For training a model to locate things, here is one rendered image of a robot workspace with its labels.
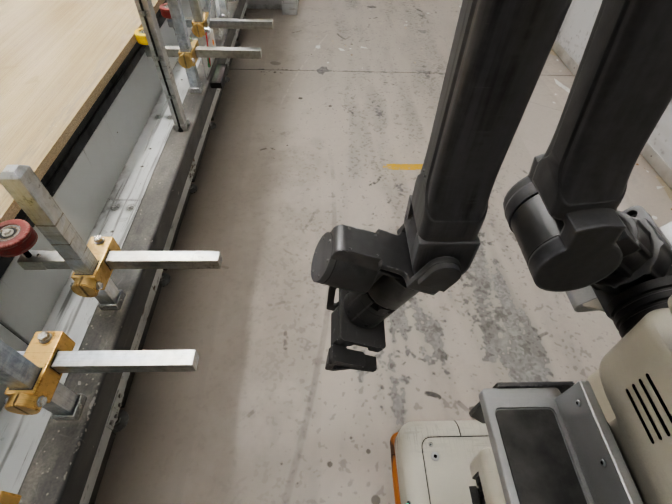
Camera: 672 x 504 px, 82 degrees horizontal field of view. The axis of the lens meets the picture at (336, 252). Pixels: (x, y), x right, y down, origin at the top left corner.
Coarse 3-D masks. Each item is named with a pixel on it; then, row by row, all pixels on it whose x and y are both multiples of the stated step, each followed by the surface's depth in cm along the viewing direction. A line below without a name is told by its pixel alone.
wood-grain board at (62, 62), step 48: (0, 0) 159; (48, 0) 160; (96, 0) 162; (0, 48) 132; (48, 48) 133; (96, 48) 134; (0, 96) 113; (48, 96) 114; (96, 96) 119; (0, 144) 99; (48, 144) 100; (0, 192) 88
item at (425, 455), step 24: (408, 432) 118; (432, 432) 117; (456, 432) 117; (480, 432) 118; (408, 456) 114; (432, 456) 113; (456, 456) 113; (408, 480) 111; (432, 480) 109; (456, 480) 109
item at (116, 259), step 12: (36, 252) 87; (48, 252) 87; (120, 252) 87; (132, 252) 88; (144, 252) 88; (156, 252) 88; (168, 252) 88; (180, 252) 88; (192, 252) 88; (204, 252) 88; (216, 252) 88; (24, 264) 86; (36, 264) 86; (48, 264) 86; (60, 264) 86; (108, 264) 87; (120, 264) 87; (132, 264) 87; (144, 264) 87; (156, 264) 87; (168, 264) 87; (180, 264) 87; (192, 264) 87; (204, 264) 88; (216, 264) 88
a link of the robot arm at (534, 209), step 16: (528, 208) 39; (544, 208) 37; (512, 224) 41; (528, 224) 38; (544, 224) 37; (560, 224) 36; (624, 224) 39; (528, 240) 38; (544, 240) 36; (624, 240) 36; (528, 256) 38; (624, 256) 38
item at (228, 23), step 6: (186, 18) 163; (192, 18) 163; (210, 18) 164; (216, 18) 164; (222, 18) 164; (228, 18) 164; (234, 18) 165; (168, 24) 163; (186, 24) 163; (210, 24) 164; (216, 24) 164; (222, 24) 164; (228, 24) 164; (234, 24) 164; (240, 24) 164; (246, 24) 164; (252, 24) 164; (258, 24) 164; (264, 24) 164; (270, 24) 164
